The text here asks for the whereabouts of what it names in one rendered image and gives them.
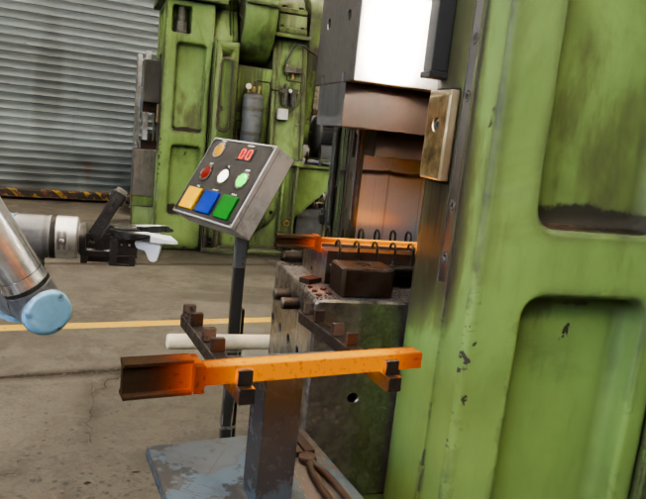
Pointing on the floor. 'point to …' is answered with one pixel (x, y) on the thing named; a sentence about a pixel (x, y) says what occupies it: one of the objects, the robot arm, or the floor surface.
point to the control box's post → (234, 323)
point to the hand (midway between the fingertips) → (176, 233)
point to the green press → (232, 112)
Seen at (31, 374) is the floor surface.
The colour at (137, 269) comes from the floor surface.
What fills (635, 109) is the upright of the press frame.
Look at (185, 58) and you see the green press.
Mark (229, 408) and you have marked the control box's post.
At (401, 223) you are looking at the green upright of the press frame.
